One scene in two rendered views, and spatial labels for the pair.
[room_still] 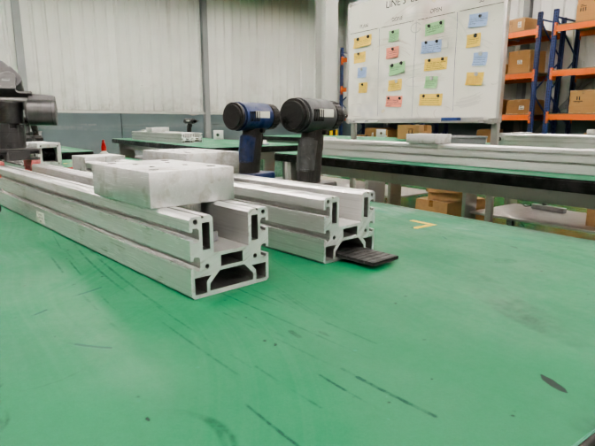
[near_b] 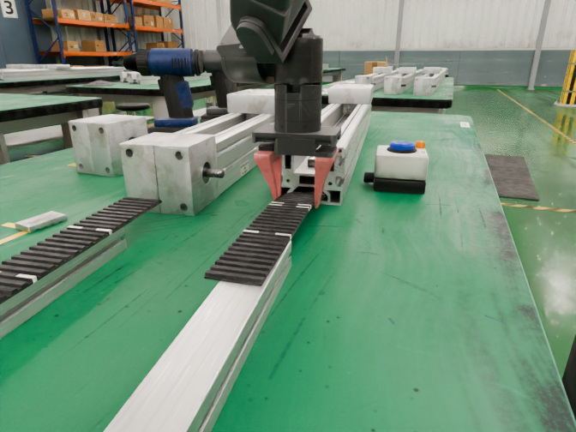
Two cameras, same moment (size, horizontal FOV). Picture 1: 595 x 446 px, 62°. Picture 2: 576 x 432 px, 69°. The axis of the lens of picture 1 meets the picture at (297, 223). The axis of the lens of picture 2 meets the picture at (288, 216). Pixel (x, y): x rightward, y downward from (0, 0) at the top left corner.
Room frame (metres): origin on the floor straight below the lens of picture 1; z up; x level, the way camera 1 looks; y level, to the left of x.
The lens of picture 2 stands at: (1.45, 1.08, 0.98)
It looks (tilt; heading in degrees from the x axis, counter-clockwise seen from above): 21 degrees down; 236
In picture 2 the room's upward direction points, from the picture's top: straight up
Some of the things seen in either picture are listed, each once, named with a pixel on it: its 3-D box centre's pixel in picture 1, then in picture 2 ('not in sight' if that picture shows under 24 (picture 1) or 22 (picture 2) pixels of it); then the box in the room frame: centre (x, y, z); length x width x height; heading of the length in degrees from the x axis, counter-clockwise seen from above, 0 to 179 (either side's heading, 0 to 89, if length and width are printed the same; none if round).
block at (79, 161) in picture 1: (95, 174); (180, 172); (1.25, 0.51, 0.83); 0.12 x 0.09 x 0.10; 133
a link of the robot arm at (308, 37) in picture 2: (11, 112); (294, 60); (1.15, 0.65, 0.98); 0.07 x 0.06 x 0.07; 110
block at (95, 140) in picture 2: not in sight; (117, 144); (1.28, 0.25, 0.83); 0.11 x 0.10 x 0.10; 122
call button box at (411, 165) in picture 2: not in sight; (394, 167); (0.93, 0.62, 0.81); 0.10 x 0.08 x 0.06; 133
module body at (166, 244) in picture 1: (89, 205); (340, 130); (0.80, 0.34, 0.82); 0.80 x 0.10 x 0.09; 43
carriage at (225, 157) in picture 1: (189, 168); (261, 106); (0.93, 0.20, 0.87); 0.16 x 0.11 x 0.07; 43
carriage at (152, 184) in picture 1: (161, 191); (351, 98); (0.62, 0.17, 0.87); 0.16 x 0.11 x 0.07; 43
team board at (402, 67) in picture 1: (414, 119); not in sight; (3.95, -0.91, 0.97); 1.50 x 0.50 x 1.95; 36
